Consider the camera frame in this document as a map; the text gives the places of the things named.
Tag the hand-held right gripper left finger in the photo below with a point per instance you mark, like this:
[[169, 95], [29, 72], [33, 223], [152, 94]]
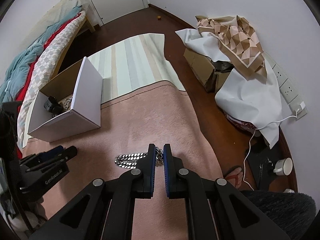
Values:
[[153, 170]]

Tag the white cloth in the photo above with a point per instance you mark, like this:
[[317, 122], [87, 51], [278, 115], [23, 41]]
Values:
[[250, 97]]

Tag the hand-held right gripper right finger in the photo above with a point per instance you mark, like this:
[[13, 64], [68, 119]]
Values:
[[166, 170]]

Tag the teal quilt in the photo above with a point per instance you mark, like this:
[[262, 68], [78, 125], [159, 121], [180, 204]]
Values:
[[20, 65]]

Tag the white charger plug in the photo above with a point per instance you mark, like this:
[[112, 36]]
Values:
[[300, 106]]

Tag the checkered bed sheet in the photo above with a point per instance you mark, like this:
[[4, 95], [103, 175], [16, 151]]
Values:
[[50, 55]]

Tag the white wall socket panel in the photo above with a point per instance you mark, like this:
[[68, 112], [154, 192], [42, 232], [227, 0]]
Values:
[[287, 87]]

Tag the brown cardboard box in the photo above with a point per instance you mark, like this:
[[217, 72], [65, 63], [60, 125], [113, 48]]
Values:
[[200, 65]]

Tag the red flip-flop sandal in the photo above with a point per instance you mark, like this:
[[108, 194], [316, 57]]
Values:
[[228, 173]]

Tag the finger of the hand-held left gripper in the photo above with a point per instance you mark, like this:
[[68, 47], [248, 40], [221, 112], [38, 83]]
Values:
[[55, 150], [68, 153]]

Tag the pale quilted bedding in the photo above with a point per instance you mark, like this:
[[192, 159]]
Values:
[[65, 5]]

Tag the black smartwatch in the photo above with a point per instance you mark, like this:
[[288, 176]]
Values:
[[50, 103]]

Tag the white cup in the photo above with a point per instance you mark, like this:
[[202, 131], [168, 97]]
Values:
[[283, 166]]

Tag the brown checkered scarf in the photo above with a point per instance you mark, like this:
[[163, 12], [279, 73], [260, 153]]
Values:
[[235, 40]]

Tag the red patterned cloth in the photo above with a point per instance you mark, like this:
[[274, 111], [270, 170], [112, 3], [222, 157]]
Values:
[[240, 125]]

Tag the red floral blanket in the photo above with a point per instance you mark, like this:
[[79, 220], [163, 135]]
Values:
[[27, 87]]

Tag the person's foot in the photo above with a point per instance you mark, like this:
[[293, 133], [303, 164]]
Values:
[[237, 178]]

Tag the striped pale cloth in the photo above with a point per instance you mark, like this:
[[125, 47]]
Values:
[[137, 62]]

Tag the wooden bed frame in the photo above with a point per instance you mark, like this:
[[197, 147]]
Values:
[[88, 22]]

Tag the white cardboard box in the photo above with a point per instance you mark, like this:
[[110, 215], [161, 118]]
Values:
[[87, 100]]

